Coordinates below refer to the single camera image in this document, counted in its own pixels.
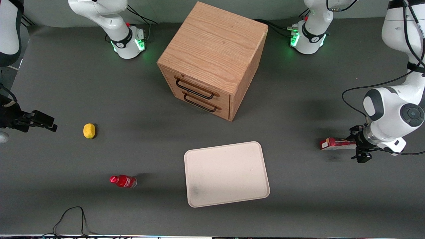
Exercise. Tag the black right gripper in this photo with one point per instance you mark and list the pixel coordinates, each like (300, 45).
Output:
(10, 118)

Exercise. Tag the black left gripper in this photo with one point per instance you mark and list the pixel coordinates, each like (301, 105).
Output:
(356, 138)

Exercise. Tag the red tartan cookie box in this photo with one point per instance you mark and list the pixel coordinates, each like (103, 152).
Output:
(335, 143)

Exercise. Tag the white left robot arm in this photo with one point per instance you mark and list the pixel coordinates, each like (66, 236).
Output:
(388, 113)

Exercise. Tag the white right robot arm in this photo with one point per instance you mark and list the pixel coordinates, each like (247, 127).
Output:
(99, 16)

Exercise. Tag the beige plastic tray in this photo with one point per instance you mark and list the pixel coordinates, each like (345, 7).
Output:
(225, 174)

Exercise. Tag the yellow lemon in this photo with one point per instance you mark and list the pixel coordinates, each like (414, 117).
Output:
(89, 130)

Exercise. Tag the red cola bottle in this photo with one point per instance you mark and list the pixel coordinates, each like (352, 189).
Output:
(124, 181)

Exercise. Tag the wooden drawer front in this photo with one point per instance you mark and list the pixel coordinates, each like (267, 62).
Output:
(199, 83)
(222, 111)

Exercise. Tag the wooden two-drawer cabinet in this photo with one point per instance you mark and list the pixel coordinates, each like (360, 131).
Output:
(212, 43)

